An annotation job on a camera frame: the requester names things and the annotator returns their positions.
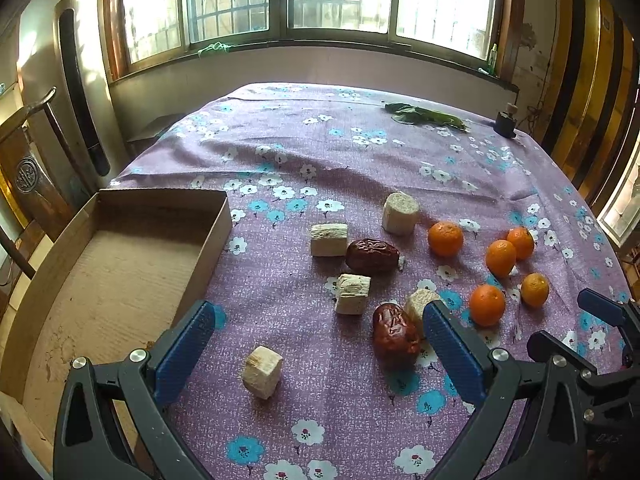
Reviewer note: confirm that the brown cardboard box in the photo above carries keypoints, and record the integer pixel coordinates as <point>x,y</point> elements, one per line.
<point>127,267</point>

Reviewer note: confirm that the green cloth on sill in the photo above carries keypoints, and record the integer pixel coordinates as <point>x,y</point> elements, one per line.
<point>215,47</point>

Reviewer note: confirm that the yellowish tangerine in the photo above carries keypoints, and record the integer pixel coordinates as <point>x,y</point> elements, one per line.
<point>534,290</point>

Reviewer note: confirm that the window with metal frame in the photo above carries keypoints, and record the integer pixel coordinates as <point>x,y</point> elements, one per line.
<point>145,33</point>

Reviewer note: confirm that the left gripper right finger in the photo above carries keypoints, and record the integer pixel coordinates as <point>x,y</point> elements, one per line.
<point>549,441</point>

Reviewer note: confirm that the green leafy vegetable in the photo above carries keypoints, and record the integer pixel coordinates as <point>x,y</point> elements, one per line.
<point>419,116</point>

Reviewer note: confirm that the green bottle on sill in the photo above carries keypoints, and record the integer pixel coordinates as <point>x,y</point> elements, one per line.
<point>492,60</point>

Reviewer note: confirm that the white sugarcane cube front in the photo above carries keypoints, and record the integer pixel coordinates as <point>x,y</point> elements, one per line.
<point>262,371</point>

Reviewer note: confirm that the white sugarcane chunk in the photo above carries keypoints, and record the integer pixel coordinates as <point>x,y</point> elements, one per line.
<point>352,293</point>
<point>329,239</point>

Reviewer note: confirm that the purple floral tablecloth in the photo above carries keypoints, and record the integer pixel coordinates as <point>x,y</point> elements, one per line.
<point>291,156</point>

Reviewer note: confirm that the dark red jujube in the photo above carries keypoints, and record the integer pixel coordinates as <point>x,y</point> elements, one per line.
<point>370,256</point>

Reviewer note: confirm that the tall standing air conditioner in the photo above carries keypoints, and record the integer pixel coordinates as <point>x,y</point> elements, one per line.
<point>96,142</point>

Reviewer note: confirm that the small dark bottle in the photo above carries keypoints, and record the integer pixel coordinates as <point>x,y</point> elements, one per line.
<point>505,121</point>

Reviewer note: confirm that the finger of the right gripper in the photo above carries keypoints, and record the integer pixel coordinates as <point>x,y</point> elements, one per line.
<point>613,390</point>
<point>624,317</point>

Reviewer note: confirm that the round white sugarcane piece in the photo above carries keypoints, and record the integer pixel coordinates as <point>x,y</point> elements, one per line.
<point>400,214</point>

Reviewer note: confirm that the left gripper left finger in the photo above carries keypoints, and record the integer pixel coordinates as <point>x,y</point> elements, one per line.
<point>89,440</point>

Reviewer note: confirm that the wooden chair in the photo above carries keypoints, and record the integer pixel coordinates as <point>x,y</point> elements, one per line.
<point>24,183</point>

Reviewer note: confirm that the orange tangerine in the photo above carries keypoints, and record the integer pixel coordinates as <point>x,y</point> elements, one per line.
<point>445,239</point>
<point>487,305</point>
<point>500,258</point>
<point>522,241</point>

